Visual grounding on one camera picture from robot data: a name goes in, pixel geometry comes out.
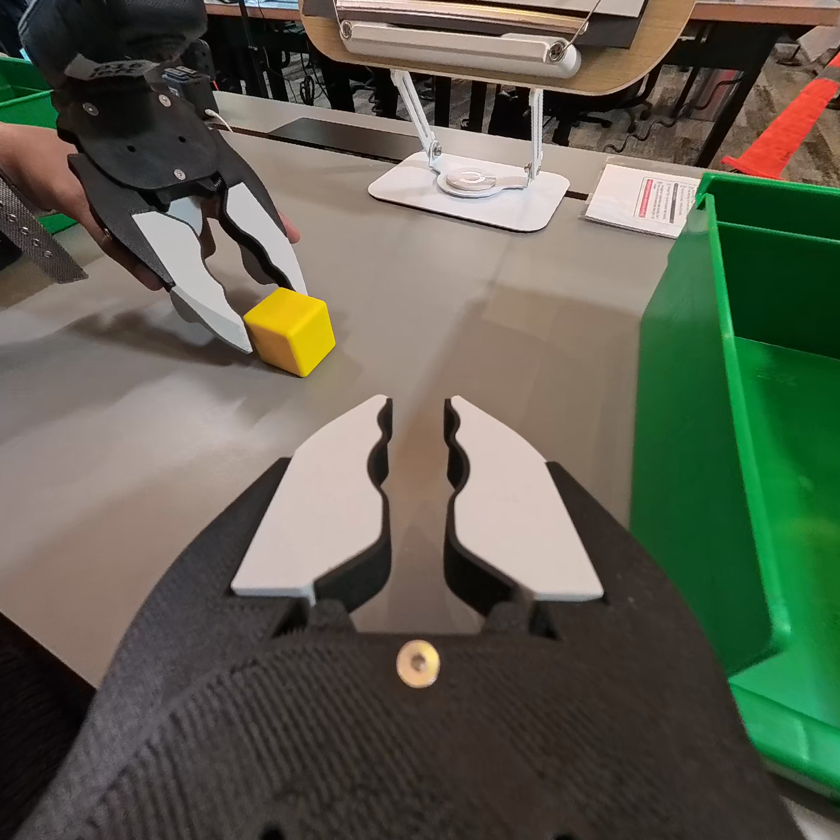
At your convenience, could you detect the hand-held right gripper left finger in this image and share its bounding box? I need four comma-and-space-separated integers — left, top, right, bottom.
230, 394, 395, 608

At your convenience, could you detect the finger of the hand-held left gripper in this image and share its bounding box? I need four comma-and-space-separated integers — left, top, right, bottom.
218, 180, 310, 296
131, 197, 255, 356

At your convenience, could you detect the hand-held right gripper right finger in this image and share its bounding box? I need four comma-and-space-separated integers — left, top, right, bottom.
443, 395, 605, 621

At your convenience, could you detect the yellow cube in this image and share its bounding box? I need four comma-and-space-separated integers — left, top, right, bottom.
243, 287, 337, 378

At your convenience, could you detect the green plastic bin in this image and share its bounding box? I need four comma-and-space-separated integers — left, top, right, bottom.
0, 56, 80, 234
630, 172, 840, 782

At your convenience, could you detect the black desk mat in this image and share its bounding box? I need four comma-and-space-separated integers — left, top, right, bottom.
269, 118, 421, 161

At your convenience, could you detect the person's left hand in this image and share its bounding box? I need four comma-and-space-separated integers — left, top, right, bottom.
0, 121, 303, 293

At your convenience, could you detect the black charger box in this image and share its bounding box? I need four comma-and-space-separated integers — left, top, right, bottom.
161, 62, 221, 122

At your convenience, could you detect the document stand with white base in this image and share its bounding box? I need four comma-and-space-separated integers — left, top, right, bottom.
298, 0, 697, 232

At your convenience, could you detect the person's dark clothed body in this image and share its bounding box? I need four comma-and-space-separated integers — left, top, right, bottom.
0, 610, 96, 840

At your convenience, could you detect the laminated paper sheet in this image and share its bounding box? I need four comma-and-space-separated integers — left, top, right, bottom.
581, 156, 706, 238

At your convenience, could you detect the orange traffic cone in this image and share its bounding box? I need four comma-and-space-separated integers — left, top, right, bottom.
722, 56, 840, 181

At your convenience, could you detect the grey wrist strap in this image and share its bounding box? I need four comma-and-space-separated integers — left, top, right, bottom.
0, 174, 89, 284

